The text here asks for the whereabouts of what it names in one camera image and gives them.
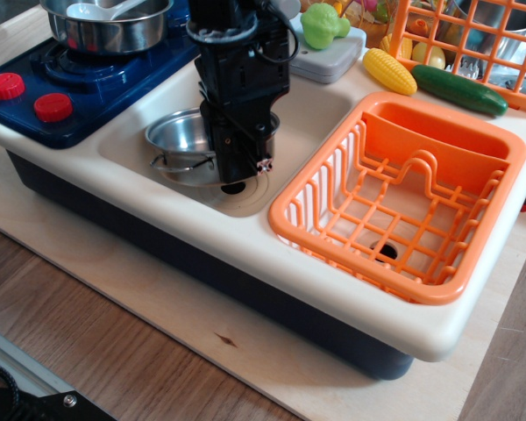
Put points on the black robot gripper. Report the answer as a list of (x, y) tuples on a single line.
[(240, 82)]

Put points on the small steel pan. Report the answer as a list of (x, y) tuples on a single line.
[(183, 151)]

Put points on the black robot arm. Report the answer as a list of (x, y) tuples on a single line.
[(228, 21)]

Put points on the cream toy sink unit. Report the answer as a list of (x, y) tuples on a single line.
[(227, 240)]

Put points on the orange plastic drying rack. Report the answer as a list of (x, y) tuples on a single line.
[(404, 195)]

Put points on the blue toy stove top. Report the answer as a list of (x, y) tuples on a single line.
[(100, 87)]

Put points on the green toy broccoli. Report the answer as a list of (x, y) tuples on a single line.
[(321, 24)]

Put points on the yellow toy corn cob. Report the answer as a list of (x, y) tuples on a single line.
[(389, 72)]

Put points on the red stove knob right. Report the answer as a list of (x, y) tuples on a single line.
[(53, 107)]

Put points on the red stove knob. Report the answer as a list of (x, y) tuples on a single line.
[(53, 107), (12, 86)]

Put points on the white plastic spoon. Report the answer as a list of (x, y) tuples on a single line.
[(94, 12)]

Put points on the steel pot on stove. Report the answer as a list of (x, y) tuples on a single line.
[(135, 31)]

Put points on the green toy cucumber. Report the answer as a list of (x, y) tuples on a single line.
[(459, 90)]

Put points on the yellow toy lemon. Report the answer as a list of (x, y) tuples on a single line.
[(431, 56)]

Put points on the red stove knob left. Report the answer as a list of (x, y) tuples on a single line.
[(12, 86)]

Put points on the large steel bowl background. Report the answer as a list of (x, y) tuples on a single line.
[(483, 29)]

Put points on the orange plastic grid basket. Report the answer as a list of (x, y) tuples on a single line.
[(417, 22)]

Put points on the black bracket with screw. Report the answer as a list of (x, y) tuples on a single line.
[(62, 406)]

